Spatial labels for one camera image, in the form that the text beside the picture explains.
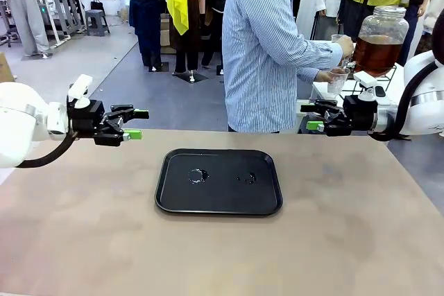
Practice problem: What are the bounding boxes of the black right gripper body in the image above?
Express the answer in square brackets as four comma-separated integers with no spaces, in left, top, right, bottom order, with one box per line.
[342,96,379,136]

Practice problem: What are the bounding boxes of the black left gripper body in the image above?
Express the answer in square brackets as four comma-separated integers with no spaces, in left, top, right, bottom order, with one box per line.
[67,100,106,138]

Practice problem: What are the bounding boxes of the clear plastic drink cup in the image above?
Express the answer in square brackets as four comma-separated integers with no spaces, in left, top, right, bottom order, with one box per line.
[327,67,352,99]

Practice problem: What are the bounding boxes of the glass tea dispenser jar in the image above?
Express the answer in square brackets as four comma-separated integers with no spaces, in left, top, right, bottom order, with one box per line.
[341,5,410,78]

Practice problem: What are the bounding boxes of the person's left forearm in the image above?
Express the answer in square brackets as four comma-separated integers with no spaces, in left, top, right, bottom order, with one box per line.
[296,69,320,84]

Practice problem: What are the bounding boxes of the person's right forearm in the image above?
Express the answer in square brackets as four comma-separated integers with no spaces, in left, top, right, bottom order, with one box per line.
[277,31,344,77]

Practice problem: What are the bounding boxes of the person's left hand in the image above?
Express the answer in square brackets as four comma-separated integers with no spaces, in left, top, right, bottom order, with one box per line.
[314,68,343,85]

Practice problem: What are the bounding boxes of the person's right hand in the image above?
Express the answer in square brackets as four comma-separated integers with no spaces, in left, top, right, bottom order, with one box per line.
[331,36,356,65]

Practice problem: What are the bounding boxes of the white side table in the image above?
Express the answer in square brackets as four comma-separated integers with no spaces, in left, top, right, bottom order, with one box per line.
[297,79,407,127]

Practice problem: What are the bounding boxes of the person's striped shirt torso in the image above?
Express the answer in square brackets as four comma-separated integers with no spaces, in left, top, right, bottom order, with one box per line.
[221,0,302,134]

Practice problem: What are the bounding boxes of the cardboard box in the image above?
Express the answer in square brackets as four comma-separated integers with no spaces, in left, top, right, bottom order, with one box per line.
[159,13,175,55]

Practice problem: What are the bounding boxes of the mannequin in navy skirt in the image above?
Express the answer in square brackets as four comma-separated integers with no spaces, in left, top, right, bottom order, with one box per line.
[121,0,164,68]

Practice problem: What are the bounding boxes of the mannequin in brown trousers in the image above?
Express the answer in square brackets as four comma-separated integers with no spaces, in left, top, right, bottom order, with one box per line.
[169,0,211,76]

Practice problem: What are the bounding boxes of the grey plastic stool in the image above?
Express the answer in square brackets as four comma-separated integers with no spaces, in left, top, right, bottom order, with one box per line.
[84,8,111,37]

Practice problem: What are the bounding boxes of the metal workbench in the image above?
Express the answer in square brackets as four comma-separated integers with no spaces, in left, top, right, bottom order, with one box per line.
[34,0,87,44]

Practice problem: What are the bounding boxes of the black plastic serving tray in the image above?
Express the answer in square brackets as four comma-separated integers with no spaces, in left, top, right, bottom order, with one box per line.
[154,148,284,216]

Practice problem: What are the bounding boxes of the person in grey trousers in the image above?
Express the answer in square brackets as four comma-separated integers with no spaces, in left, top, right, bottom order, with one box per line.
[0,0,51,58]

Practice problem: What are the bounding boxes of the mannequin in black clothes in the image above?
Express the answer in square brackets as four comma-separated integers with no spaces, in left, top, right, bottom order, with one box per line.
[200,0,230,77]

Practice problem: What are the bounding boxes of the black wire dispenser stand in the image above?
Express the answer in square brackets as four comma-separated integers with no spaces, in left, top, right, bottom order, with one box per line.
[337,65,398,103]

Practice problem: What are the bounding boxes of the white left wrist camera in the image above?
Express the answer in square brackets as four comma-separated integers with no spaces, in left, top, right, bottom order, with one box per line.
[67,74,93,108]

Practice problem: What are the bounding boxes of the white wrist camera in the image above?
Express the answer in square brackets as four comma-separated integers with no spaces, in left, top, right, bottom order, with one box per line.
[352,71,387,102]
[67,74,93,108]

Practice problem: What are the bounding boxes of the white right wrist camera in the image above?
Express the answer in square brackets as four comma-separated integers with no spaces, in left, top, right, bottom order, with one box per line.
[352,71,387,102]

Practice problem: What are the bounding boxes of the black right arm hose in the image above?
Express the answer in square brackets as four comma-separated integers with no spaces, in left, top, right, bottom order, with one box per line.
[367,60,444,143]

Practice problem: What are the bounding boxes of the black arm hose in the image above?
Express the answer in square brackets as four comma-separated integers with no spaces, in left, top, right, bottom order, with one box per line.
[367,60,444,143]
[15,129,79,169]

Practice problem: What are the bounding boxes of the black left arm hose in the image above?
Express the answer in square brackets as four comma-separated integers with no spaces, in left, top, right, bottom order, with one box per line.
[15,129,79,169]

